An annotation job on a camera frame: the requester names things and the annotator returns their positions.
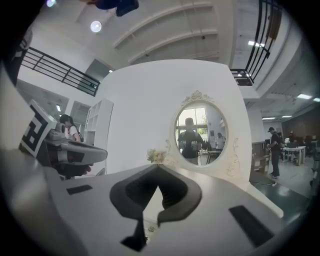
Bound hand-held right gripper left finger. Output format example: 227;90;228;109
49;164;161;256

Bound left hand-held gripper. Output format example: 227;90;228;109
18;98;109;180

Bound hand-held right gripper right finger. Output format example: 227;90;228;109
149;164;288;256

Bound person's left hand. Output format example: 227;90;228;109
57;163;94;180

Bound white bookshelf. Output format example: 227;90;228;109
83;98;115;147

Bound peach and white flower bouquet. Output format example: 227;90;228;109
146;147;168;165

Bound black balcony railing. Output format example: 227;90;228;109
21;46;101;98
229;0;284;87

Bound low wooden shelf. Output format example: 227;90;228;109
250;141;272;173

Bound oval mirror with white frame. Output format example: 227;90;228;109
164;89;242;177

